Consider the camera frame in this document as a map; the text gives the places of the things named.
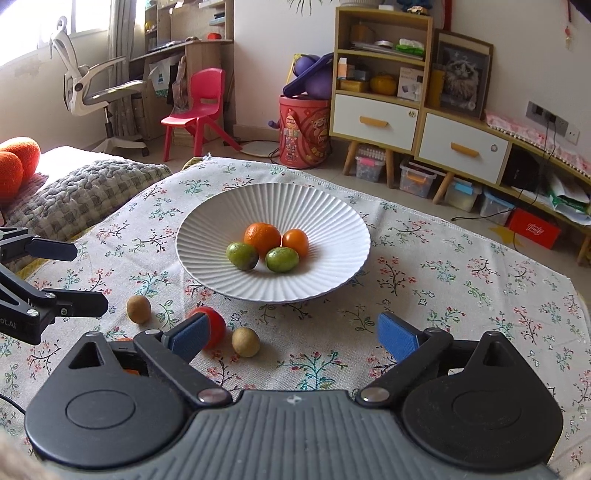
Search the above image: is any white office chair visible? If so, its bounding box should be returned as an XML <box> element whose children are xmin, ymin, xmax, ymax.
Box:
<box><xmin>49</xmin><ymin>17</ymin><xmax>150</xmax><ymax>157</ymax></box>

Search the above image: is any floral tablecloth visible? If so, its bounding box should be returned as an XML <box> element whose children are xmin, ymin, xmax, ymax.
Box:
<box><xmin>1</xmin><ymin>158</ymin><xmax>590</xmax><ymax>475</ymax></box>

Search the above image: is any left green fruit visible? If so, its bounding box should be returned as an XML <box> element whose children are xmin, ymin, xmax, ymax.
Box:
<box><xmin>225</xmin><ymin>242</ymin><xmax>259</xmax><ymax>271</ymax></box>

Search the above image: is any low wooden drawer cabinet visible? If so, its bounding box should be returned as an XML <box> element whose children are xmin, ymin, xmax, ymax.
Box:
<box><xmin>414</xmin><ymin>107</ymin><xmax>591</xmax><ymax>266</ymax></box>

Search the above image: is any red box under cabinet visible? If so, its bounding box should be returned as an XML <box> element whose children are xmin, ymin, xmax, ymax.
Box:
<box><xmin>508</xmin><ymin>208</ymin><xmax>561</xmax><ymax>250</ymax></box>

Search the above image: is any red decorated bucket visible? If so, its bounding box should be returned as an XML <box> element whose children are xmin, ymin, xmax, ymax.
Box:
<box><xmin>276</xmin><ymin>95</ymin><xmax>331</xmax><ymax>170</ymax></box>

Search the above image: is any small orange in plate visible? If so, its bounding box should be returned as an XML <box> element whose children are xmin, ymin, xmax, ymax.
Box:
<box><xmin>281</xmin><ymin>229</ymin><xmax>310</xmax><ymax>258</ymax></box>

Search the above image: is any red tomato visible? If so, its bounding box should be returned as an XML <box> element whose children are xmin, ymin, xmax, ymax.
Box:
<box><xmin>189</xmin><ymin>306</ymin><xmax>226</xmax><ymax>350</ymax></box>

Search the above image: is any grey woven cushion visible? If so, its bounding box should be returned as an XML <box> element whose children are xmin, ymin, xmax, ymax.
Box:
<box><xmin>1</xmin><ymin>157</ymin><xmax>171</xmax><ymax>241</ymax></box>

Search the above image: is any wooden shelf cabinet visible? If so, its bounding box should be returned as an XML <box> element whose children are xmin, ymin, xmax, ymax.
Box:
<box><xmin>329</xmin><ymin>2</ymin><xmax>435</xmax><ymax>188</ymax></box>

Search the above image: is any orange mandarin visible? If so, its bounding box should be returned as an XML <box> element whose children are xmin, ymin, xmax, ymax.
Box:
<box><xmin>116</xmin><ymin>339</ymin><xmax>140</xmax><ymax>376</ymax></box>

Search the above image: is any white ribbed plate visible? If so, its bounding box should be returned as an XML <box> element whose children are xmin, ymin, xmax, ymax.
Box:
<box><xmin>176</xmin><ymin>183</ymin><xmax>370</xmax><ymax>303</ymax></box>

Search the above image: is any large orange in plate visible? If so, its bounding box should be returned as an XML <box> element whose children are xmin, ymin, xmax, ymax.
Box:
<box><xmin>242</xmin><ymin>222</ymin><xmax>281</xmax><ymax>258</ymax></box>

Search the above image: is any wooden desk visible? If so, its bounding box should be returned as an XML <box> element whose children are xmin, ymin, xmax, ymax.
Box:
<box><xmin>129</xmin><ymin>1</ymin><xmax>235</xmax><ymax>140</ymax></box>

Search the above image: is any purple plush toy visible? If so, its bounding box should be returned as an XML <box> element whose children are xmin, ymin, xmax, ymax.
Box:
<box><xmin>283</xmin><ymin>53</ymin><xmax>334</xmax><ymax>100</ymax></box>

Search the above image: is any red plastic chair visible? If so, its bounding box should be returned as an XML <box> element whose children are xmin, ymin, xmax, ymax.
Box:
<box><xmin>160</xmin><ymin>68</ymin><xmax>242</xmax><ymax>163</ymax></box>

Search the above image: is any pale brown kiwi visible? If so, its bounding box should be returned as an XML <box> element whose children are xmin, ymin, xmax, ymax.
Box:
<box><xmin>231</xmin><ymin>327</ymin><xmax>260</xmax><ymax>358</ymax></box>

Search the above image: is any right green fruit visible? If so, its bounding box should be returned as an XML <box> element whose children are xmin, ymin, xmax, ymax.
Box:
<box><xmin>266</xmin><ymin>247</ymin><xmax>300</xmax><ymax>273</ymax></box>

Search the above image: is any orange plush toy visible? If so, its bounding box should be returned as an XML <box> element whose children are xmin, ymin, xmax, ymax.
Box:
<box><xmin>0</xmin><ymin>137</ymin><xmax>41</xmax><ymax>203</ymax></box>

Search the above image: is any framed cat picture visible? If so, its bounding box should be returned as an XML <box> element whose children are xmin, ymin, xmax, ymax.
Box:
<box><xmin>435</xmin><ymin>29</ymin><xmax>494</xmax><ymax>120</ymax></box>

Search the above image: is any green fruit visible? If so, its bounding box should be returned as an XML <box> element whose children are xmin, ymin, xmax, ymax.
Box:
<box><xmin>266</xmin><ymin>247</ymin><xmax>300</xmax><ymax>273</ymax></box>
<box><xmin>225</xmin><ymin>242</ymin><xmax>259</xmax><ymax>271</ymax></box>

